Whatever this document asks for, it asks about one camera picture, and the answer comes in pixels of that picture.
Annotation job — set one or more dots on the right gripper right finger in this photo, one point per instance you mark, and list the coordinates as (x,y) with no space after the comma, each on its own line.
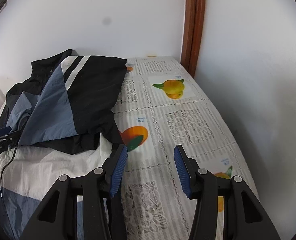
(244,216)

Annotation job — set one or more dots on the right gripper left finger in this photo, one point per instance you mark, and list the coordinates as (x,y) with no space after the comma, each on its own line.
(102,210)

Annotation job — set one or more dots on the black white blue jacket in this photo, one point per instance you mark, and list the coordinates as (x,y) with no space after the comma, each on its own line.
(67,103)

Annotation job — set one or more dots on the fruit pattern table cloth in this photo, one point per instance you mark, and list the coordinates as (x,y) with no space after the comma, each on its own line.
(159,107)

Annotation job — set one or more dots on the brown wooden door frame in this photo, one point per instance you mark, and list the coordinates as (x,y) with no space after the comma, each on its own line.
(192,34)

